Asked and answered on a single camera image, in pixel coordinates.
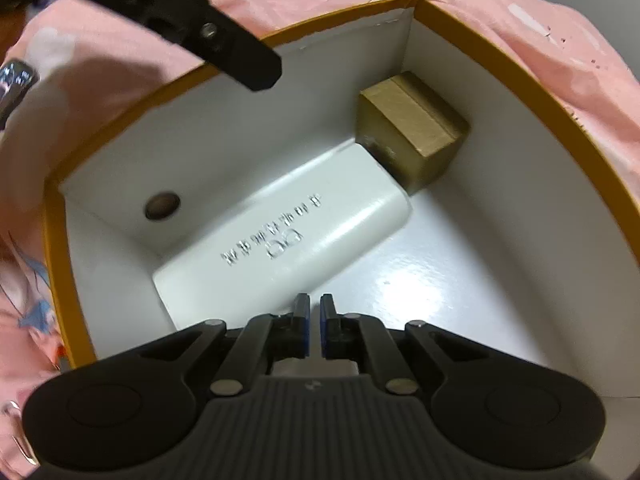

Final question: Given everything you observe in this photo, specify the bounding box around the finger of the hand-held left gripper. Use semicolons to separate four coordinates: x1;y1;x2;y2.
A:
134;0;282;93

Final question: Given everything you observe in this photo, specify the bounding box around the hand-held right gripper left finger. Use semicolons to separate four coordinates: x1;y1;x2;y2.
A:
135;294;311;401

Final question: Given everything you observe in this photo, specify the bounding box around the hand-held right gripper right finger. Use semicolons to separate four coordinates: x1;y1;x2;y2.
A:
320;294;496;401

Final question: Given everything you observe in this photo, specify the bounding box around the white power bank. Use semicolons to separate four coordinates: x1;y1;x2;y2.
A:
151;142;414;333

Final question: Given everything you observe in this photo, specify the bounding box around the orange cardboard box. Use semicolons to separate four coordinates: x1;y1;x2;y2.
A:
42;0;640;401

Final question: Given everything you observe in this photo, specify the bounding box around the shiny silver object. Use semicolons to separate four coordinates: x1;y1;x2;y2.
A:
0;59;40;128
0;399;37;467

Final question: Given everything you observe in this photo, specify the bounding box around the small gold box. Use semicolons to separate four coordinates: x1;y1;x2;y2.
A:
356;71;471;196

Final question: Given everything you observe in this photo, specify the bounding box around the pink printed blanket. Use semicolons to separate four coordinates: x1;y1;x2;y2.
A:
0;0;640;480

